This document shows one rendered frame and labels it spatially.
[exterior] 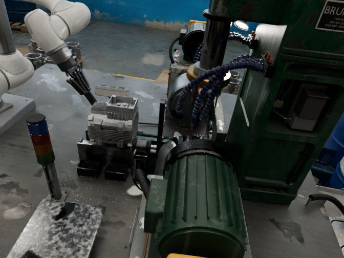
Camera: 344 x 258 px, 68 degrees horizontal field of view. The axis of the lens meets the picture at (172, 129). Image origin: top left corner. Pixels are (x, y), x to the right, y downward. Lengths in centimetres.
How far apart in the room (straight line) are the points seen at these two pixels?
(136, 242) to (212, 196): 24
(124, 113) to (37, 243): 57
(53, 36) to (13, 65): 60
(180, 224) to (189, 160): 16
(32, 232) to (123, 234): 32
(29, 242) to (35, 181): 40
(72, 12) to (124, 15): 579
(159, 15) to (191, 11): 79
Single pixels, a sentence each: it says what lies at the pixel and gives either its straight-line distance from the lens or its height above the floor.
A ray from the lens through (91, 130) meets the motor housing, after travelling 120.
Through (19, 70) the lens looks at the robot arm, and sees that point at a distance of 177.
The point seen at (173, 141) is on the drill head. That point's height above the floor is 114.
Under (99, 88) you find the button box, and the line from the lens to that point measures 145.
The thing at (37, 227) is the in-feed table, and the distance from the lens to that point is 103.
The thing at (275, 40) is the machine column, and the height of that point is 151.
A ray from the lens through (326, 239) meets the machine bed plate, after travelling 133.
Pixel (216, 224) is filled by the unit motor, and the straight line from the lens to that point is 47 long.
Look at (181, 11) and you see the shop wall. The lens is 667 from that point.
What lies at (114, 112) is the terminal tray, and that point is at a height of 111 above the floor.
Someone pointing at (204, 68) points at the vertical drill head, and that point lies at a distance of 102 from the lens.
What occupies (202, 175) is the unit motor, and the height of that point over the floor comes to 135.
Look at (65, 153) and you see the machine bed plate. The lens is 144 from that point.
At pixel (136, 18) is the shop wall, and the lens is 694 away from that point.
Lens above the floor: 173
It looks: 36 degrees down
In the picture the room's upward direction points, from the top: 7 degrees clockwise
